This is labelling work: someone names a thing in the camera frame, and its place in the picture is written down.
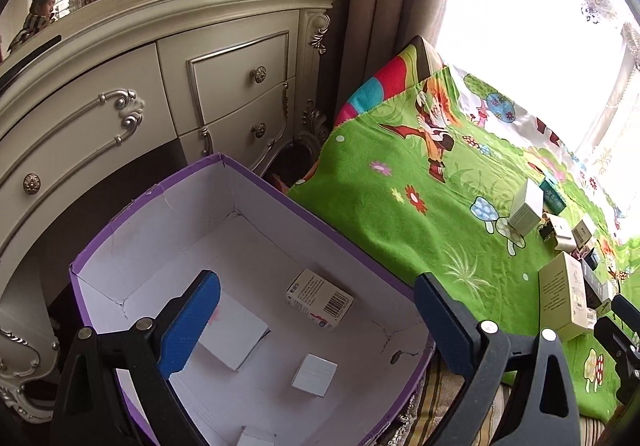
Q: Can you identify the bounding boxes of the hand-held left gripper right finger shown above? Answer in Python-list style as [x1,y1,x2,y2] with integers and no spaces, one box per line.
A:
[414,272,581,446]

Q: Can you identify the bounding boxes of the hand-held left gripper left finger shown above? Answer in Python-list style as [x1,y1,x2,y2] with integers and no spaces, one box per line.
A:
[50,270,222,446]

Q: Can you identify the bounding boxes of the flat white box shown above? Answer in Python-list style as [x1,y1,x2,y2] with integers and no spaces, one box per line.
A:
[197,293,271,372]

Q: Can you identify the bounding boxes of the purple cardboard box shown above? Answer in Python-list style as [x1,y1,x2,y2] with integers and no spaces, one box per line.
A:
[69,153,437,446]

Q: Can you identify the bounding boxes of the teal box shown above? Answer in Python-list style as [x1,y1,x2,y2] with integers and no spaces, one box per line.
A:
[540,177,567,214]

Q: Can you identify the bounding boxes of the white barcode medicine box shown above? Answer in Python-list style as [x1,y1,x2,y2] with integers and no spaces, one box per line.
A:
[285,268,355,333]

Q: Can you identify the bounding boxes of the tall white box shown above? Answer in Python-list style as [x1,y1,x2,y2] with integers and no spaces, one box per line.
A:
[508,178,544,229]

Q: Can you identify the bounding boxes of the large cream box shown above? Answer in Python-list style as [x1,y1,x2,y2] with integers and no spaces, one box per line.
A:
[538,251,593,342]

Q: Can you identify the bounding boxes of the brown curtain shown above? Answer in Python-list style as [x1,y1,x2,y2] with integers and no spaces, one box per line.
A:
[320,0,466,161]

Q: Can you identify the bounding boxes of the white box with barcode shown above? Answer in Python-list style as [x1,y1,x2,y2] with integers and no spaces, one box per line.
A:
[571,214,599,249]

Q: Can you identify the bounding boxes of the striped mattress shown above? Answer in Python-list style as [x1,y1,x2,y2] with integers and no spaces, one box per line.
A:
[380,351,640,446]

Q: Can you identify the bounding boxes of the small white cube box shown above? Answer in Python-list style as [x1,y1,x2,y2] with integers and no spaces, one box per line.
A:
[291,353,338,398]

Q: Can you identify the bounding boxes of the white lace curtain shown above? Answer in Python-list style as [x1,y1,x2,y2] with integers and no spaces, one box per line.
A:
[460,0,640,247]

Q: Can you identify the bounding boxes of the cream ornate dresser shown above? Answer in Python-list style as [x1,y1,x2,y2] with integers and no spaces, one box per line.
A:
[0,0,345,422]

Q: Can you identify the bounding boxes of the green printed blanket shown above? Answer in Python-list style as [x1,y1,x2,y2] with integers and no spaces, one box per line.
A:
[287,36,640,424]

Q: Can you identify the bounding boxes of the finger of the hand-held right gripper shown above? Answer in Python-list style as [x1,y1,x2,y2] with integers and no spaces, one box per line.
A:
[595,316,640,407]
[611,295,640,334]

